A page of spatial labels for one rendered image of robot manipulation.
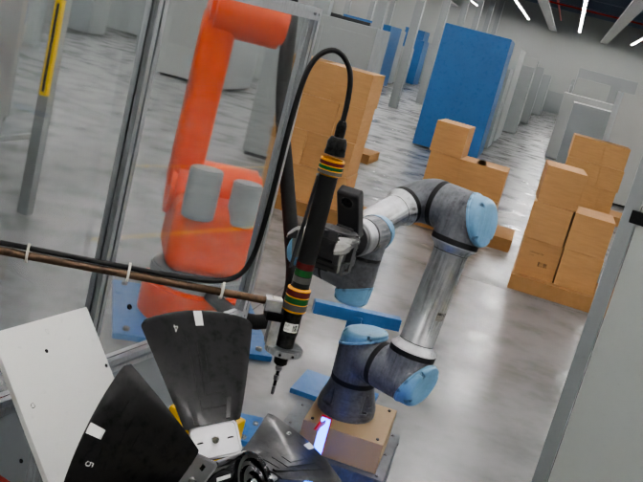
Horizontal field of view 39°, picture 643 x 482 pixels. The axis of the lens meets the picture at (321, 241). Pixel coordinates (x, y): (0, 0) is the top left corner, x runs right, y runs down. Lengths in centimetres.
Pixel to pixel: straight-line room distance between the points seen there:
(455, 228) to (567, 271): 698
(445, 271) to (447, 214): 13
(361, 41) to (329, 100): 264
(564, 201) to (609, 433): 574
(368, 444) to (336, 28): 1012
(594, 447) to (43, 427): 222
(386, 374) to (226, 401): 61
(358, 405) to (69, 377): 82
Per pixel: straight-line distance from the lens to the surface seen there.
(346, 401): 234
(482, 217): 216
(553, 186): 900
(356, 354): 229
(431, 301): 220
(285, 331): 166
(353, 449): 232
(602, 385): 340
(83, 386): 183
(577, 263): 911
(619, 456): 347
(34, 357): 177
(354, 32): 1209
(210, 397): 174
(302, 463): 191
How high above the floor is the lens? 203
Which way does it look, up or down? 13 degrees down
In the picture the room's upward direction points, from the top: 15 degrees clockwise
